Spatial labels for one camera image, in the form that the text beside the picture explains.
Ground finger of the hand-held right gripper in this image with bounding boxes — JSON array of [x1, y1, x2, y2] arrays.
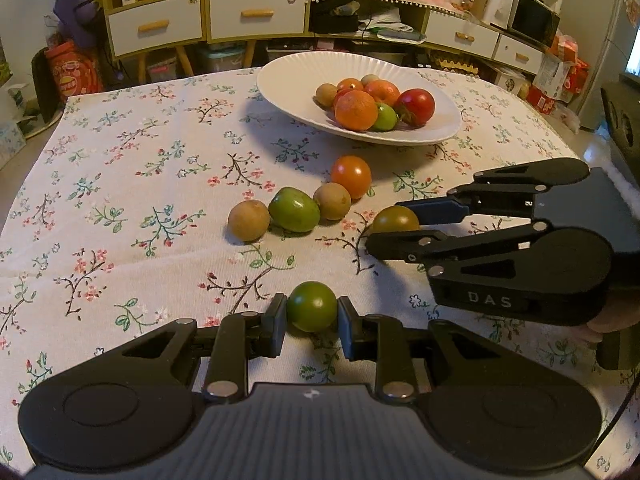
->
[[365, 219, 552, 277], [394, 157, 592, 227]]

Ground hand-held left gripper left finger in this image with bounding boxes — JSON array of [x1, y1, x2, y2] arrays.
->
[[112, 294, 289, 403]]

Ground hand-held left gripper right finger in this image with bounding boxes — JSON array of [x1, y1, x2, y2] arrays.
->
[[337, 296, 501, 403]]

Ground olive brown tomato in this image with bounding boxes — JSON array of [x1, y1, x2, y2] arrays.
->
[[371, 206, 421, 235]]

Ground green tomato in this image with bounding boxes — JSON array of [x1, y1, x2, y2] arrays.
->
[[286, 281, 339, 333]]

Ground green jujube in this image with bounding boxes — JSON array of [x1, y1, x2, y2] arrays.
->
[[268, 186, 321, 233], [372, 102, 399, 132]]

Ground white ribbed plate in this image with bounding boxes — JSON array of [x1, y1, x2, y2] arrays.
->
[[256, 51, 461, 147]]

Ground person's right hand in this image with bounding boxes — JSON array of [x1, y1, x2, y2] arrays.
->
[[585, 295, 640, 346]]

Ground dark rounded case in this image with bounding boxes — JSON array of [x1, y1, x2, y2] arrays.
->
[[600, 80, 640, 171]]

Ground red white carton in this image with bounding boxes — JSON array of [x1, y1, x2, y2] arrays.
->
[[527, 55, 576, 111]]

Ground white low cabinet drawer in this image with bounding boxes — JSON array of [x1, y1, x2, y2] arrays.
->
[[492, 34, 546, 65], [427, 11, 500, 58]]

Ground long yellow low cabinet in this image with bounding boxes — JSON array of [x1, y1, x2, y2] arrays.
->
[[307, 0, 551, 83]]

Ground black microwave oven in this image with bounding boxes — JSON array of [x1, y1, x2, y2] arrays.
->
[[507, 0, 561, 48]]

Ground black box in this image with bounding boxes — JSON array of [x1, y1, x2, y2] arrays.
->
[[310, 9, 361, 35]]

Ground floral tablecloth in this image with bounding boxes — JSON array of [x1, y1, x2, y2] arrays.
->
[[0, 66, 640, 480]]

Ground clear bin teal lid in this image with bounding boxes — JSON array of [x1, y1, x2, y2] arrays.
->
[[196, 45, 247, 75]]

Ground small clear storage bin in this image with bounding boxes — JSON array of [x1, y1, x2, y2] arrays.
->
[[146, 55, 179, 82]]

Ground yellow wooden cabinet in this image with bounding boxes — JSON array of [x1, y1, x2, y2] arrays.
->
[[97, 0, 311, 61]]

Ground orange printed bag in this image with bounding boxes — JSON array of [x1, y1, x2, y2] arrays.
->
[[44, 41, 103, 103]]

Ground black chair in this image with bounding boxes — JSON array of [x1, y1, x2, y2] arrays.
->
[[31, 47, 63, 121]]

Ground white printed carton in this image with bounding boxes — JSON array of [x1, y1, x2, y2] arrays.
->
[[0, 80, 32, 161]]

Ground purple plush toy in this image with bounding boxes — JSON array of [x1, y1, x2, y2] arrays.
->
[[52, 0, 103, 48]]

